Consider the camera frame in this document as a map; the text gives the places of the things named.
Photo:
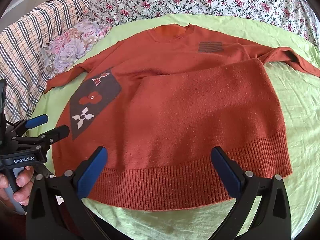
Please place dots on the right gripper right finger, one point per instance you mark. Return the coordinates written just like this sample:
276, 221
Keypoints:
272, 219

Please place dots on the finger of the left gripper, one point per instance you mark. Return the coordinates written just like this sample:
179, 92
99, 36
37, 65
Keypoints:
24, 125
48, 138

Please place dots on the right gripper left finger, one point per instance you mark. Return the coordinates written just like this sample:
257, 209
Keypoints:
44, 220

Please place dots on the rust orange knit sweater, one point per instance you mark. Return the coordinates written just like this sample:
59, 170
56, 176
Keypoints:
159, 101

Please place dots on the person left hand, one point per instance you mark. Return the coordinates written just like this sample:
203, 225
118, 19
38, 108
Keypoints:
24, 182

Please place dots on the pink purple floral pillow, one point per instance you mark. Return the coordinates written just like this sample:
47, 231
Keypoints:
63, 51

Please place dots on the plaid checked blanket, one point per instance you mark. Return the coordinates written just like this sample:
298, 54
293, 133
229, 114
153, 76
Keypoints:
21, 60

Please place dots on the white floral quilt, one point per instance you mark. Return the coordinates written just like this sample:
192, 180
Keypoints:
295, 16

